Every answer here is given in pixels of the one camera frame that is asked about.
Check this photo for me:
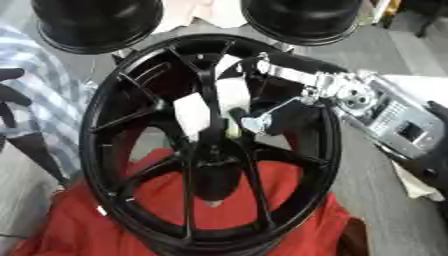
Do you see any black spoked wheel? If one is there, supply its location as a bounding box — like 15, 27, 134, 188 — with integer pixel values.
77, 33, 345, 256

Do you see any white crumpled cloth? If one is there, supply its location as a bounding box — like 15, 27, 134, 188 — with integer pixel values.
388, 159, 448, 203

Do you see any person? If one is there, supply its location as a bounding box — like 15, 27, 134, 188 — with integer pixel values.
0, 23, 102, 188

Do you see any white pin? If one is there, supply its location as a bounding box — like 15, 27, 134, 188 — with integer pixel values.
215, 76, 254, 139

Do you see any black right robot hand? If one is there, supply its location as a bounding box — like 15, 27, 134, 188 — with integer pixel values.
229, 51, 354, 137

